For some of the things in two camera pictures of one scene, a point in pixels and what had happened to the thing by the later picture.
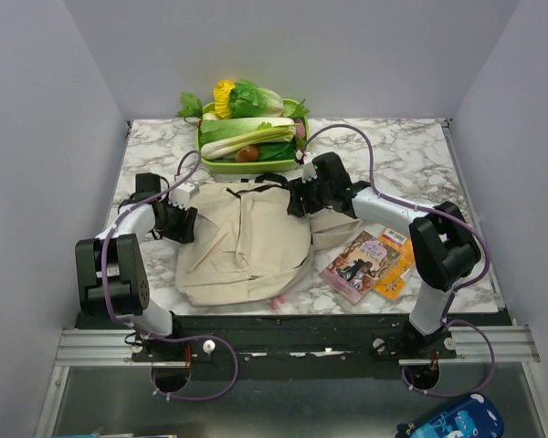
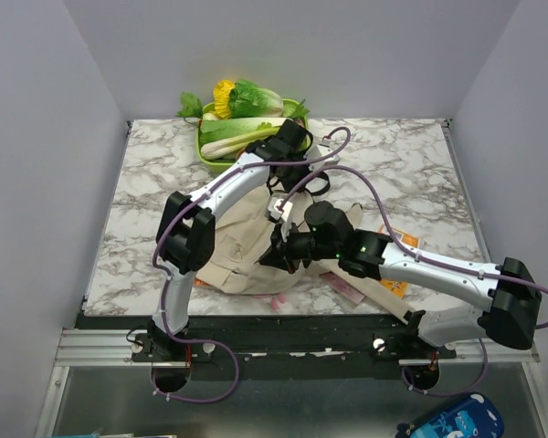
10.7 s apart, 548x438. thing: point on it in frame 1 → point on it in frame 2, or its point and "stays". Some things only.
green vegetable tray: (255, 167) stays
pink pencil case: (278, 302) stays
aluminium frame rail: (506, 346) stays
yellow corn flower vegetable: (221, 97) stays
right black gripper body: (313, 196) → (301, 245)
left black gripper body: (173, 225) → (292, 176)
